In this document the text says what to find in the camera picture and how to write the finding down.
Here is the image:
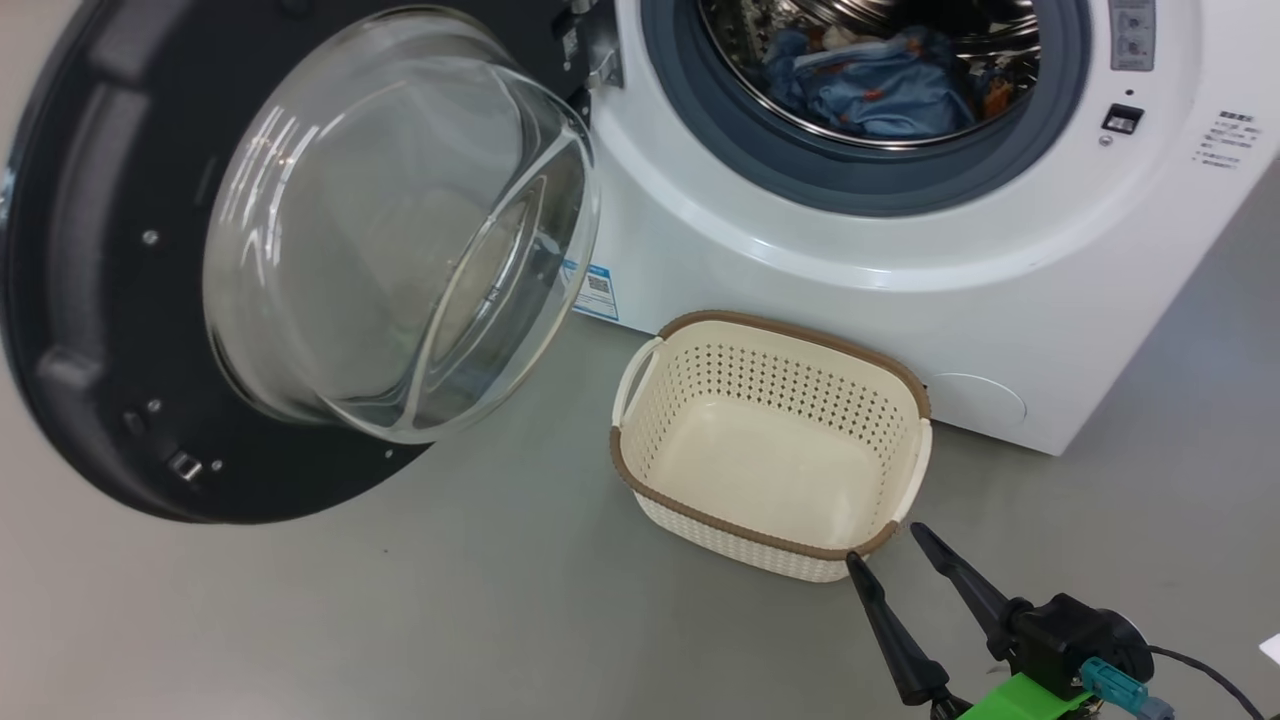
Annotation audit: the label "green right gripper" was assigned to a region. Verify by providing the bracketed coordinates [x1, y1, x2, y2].
[845, 521, 1096, 720]

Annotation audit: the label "blue monkey print clothes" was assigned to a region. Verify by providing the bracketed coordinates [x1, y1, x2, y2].
[762, 25, 1036, 141]

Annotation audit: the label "black round washer door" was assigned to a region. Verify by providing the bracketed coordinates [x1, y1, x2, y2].
[0, 0, 626, 524]

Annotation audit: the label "cream perforated laundry basket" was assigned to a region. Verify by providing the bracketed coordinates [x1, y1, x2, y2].
[610, 309, 934, 584]

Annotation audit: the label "white front-load washing machine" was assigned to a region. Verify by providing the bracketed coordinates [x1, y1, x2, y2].
[555, 0, 1280, 458]

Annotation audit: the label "grey rubber door gasket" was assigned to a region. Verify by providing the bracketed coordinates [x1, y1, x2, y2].
[640, 0, 1093, 219]

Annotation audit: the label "steel washing drum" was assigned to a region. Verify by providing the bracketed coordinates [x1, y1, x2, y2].
[698, 0, 1041, 151]

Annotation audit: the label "round white filter cover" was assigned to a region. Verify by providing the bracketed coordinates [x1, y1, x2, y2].
[925, 373, 1029, 431]

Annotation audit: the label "blue energy label sticker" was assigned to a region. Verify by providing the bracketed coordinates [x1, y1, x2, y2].
[560, 258, 621, 323]

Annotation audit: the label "grey instruction panel label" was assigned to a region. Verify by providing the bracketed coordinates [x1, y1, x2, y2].
[1108, 0, 1157, 73]

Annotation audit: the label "teal right camera connector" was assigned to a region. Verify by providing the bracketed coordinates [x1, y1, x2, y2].
[1080, 657, 1176, 720]

